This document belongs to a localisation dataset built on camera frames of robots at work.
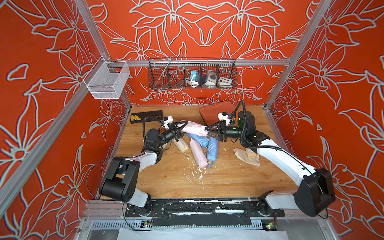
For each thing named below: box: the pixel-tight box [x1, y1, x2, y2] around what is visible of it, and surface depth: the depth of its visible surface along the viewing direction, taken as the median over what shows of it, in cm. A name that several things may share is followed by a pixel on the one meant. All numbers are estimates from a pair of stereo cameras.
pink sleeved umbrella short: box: [180, 120, 209, 137], surface depth 73 cm
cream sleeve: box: [233, 147, 261, 167], surface depth 91 cm
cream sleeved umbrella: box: [172, 138, 189, 153], surface depth 94 cm
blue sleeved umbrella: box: [207, 136, 220, 162], surface depth 92 cm
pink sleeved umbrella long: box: [189, 138, 209, 169], surface depth 90 cm
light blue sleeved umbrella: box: [186, 132, 210, 148], surface depth 97 cm
